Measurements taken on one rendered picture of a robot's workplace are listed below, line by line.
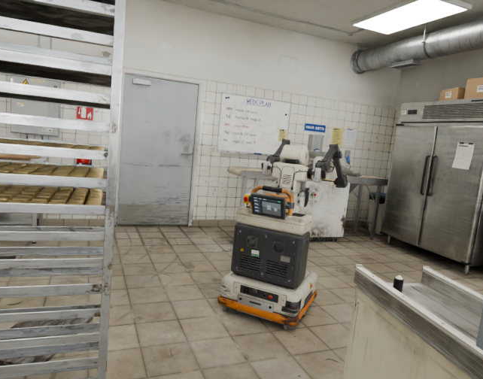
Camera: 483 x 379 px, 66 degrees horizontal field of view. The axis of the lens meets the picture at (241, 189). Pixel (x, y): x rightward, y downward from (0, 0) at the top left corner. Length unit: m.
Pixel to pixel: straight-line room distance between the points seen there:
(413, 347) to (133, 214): 4.56
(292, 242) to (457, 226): 2.77
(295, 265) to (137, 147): 3.17
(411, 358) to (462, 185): 3.93
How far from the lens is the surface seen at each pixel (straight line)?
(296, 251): 2.71
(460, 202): 5.04
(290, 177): 3.01
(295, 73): 6.02
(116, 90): 1.26
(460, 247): 5.06
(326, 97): 6.29
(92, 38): 1.32
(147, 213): 5.39
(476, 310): 1.47
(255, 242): 2.82
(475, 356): 1.08
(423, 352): 1.20
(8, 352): 2.01
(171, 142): 5.32
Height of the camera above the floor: 1.33
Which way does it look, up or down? 8 degrees down
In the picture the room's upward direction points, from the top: 6 degrees clockwise
